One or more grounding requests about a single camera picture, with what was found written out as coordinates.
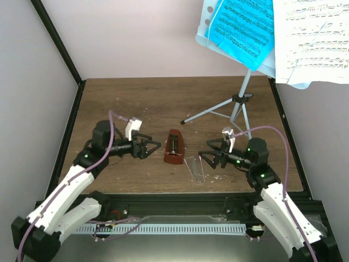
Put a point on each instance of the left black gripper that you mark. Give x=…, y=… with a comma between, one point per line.
x=142, y=154

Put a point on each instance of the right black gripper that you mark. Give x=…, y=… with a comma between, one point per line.
x=223, y=155

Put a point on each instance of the clear plastic metronome cover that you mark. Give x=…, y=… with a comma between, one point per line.
x=195, y=167

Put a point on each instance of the red-brown metronome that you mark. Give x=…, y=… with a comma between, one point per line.
x=175, y=148

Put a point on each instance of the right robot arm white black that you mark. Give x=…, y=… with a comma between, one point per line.
x=273, y=207

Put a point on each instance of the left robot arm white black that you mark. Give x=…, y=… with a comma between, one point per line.
x=41, y=234

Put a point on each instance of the light blue music stand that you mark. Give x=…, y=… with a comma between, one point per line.
x=267, y=68

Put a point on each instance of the blue sheet music page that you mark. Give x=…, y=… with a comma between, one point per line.
x=244, y=30

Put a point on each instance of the white sheet music page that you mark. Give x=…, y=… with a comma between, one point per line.
x=311, y=41

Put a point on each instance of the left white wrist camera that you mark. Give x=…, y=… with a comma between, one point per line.
x=134, y=124

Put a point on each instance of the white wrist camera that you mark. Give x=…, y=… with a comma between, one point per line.
x=228, y=136
x=134, y=124

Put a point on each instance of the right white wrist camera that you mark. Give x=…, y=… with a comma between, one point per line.
x=228, y=136

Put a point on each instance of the black aluminium frame rail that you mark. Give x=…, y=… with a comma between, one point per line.
x=233, y=206

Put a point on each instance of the light blue slotted cable duct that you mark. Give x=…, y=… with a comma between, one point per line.
x=166, y=229

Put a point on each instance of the black frame corner post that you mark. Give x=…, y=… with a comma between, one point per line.
x=53, y=33

